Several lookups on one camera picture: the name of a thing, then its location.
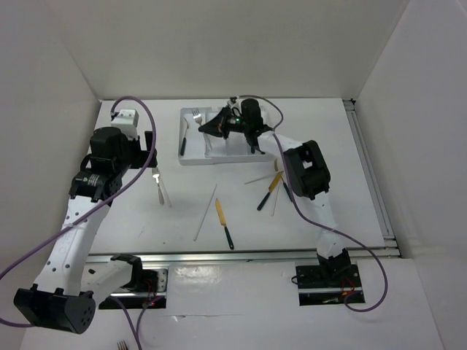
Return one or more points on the copper fork tines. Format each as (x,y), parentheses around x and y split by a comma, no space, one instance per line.
(121,345)

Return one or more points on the gold fork green handle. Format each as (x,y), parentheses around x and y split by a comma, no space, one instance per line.
(184,140)
(283,179)

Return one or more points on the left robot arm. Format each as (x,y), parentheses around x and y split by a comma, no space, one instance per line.
(65,294)

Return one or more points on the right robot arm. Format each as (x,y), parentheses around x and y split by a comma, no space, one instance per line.
(304,170)

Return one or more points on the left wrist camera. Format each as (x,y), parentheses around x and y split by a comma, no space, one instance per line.
(126,120)

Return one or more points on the gold knife green handle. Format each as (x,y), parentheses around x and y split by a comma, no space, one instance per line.
(271,188)
(224,224)

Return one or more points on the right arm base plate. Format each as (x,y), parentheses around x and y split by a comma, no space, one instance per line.
(314,289)

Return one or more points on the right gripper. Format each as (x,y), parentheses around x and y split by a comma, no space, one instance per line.
(217,126)

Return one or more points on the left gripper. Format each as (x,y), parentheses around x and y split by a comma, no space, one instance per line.
(143,156)

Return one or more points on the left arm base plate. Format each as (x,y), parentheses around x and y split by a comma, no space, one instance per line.
(150,292)

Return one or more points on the aluminium rail frame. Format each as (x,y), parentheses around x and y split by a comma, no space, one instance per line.
(138,224)

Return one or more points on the white cutlery tray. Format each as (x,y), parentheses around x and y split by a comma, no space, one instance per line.
(208,150)

